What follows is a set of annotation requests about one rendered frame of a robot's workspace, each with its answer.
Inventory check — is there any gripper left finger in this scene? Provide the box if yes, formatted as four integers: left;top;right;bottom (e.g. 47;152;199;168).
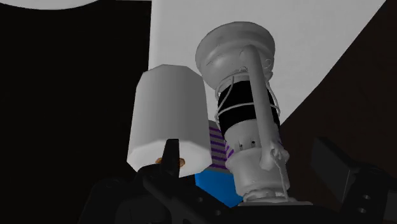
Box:
78;138;232;224

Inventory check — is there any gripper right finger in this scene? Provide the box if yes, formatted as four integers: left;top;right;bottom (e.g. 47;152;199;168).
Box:
310;136;397;224

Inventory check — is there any blue box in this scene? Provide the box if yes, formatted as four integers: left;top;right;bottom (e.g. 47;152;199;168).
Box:
194;168;244;208

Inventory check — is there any grey purple striped block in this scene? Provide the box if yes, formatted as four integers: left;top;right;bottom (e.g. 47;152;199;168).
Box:
207;120;235;175

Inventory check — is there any white octagonal cylinder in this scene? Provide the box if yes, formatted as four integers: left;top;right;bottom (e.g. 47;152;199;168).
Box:
126;64;214;179

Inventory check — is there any grey lantern with black band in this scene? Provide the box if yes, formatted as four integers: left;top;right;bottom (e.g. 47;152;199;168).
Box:
195;20;313;206

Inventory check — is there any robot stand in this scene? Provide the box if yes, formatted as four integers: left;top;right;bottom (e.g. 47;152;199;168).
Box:
0;0;152;224

